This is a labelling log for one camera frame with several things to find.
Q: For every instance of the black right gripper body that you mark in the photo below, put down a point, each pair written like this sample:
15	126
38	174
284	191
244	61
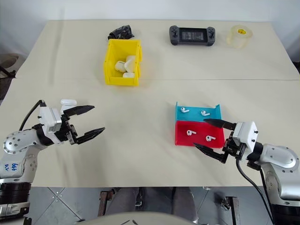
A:
235	147

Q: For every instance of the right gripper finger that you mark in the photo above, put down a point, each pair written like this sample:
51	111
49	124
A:
212	152
220	123

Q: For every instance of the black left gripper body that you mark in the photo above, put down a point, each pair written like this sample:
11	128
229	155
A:
66	132

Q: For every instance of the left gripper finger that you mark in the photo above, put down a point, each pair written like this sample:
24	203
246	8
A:
90	134
79	109

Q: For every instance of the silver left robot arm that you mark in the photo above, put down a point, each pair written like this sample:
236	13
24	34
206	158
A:
16	143

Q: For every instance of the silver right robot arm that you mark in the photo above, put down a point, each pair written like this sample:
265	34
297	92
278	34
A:
281	159

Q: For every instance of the yellow plastic bin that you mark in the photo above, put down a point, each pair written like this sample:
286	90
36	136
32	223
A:
110	61

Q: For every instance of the white earbud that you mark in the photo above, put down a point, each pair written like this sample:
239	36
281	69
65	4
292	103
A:
189	133
183	109
203	112
208	138

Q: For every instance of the red plastic tray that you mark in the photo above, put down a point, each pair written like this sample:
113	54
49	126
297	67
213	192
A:
199	139

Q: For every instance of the blue plastic tray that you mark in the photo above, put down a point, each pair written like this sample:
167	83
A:
194	116

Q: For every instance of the dark grey rounded leg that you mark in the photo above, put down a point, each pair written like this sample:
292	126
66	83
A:
185	201
124	199

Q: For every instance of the clear tape roll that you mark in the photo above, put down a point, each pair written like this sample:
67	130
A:
239	38

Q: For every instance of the crumpled black plastic bag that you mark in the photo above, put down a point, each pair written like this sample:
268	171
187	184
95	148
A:
122	31

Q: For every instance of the pale rounded robot torso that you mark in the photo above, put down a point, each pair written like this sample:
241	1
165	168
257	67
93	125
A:
140	219

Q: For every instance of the black handheld game console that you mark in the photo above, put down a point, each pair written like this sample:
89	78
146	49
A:
174	35

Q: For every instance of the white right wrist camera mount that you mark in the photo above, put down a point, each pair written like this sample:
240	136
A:
248	133

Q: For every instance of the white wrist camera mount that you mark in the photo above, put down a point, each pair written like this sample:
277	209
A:
248	133
48	119

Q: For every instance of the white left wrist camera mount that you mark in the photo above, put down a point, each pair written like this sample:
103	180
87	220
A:
48	119

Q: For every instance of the brown metal bracket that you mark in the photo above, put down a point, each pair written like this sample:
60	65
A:
232	208
104	202

